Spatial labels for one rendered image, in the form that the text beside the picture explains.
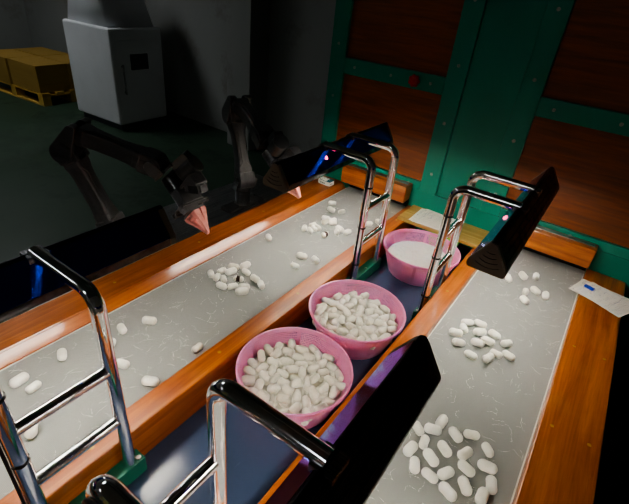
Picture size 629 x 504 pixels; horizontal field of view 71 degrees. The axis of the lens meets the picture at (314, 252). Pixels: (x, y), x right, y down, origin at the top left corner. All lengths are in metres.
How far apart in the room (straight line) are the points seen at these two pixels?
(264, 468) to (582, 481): 0.61
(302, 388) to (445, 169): 1.07
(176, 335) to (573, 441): 0.91
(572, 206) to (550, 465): 0.94
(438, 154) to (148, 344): 1.22
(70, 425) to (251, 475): 0.36
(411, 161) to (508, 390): 1.00
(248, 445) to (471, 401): 0.51
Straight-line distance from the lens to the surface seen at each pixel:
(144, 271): 1.34
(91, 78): 5.29
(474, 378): 1.17
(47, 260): 0.77
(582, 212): 1.73
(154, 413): 0.97
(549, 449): 1.07
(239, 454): 1.01
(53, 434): 1.03
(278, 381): 1.04
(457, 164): 1.76
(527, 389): 1.21
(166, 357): 1.10
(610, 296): 1.66
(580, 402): 1.21
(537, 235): 1.70
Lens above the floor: 1.51
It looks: 32 degrees down
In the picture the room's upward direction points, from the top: 6 degrees clockwise
